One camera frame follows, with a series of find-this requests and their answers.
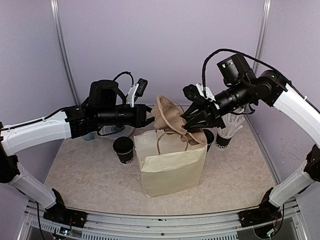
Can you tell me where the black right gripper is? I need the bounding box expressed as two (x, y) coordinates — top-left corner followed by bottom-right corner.
(181, 78), (254, 129)

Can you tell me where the brown cardboard cup carrier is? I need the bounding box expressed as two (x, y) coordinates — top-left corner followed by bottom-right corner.
(151, 95), (207, 146)

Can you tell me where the black paper coffee cup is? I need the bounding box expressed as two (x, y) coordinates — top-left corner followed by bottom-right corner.
(116, 149), (134, 164)

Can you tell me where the cream paper takeout bag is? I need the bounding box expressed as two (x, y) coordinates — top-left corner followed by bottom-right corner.
(133, 130), (207, 198)

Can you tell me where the black plastic cup lid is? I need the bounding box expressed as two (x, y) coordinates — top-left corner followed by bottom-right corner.
(112, 136), (134, 154)

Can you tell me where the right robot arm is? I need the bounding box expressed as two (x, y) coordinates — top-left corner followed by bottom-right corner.
(181, 48), (320, 222)

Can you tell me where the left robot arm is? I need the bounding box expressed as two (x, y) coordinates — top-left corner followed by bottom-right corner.
(0, 78), (154, 223)

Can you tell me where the white wrapped straws bundle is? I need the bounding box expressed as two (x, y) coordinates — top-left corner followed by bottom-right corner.
(217, 113), (245, 139)

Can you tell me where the black cup holding straws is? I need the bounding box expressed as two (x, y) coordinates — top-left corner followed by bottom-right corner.
(215, 131), (234, 150)

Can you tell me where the blue translucent cup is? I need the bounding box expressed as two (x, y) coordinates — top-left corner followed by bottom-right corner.
(82, 132), (96, 141)

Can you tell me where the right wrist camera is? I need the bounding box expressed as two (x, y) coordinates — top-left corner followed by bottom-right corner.
(182, 84), (215, 105)

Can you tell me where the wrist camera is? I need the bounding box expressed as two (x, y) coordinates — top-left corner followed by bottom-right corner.
(182, 84), (215, 105)
(126, 78), (148, 108)

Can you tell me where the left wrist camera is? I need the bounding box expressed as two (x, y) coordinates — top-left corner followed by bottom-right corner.
(126, 78), (148, 108)

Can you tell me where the aluminium front frame rail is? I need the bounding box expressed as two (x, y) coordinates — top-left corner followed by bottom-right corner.
(17, 197), (313, 240)

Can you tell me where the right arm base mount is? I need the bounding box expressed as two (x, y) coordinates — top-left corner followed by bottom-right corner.
(238, 208), (282, 228)

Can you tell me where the right aluminium frame post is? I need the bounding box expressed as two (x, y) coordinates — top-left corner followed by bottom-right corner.
(252, 0), (273, 71)

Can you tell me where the aluminium frame post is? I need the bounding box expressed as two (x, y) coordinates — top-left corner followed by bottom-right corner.
(252, 0), (273, 71)
(50, 0), (80, 105)

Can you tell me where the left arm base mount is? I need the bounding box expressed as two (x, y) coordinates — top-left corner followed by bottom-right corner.
(43, 207), (88, 228)

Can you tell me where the left aluminium frame post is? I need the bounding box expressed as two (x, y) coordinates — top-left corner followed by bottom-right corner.
(50, 0), (80, 105)

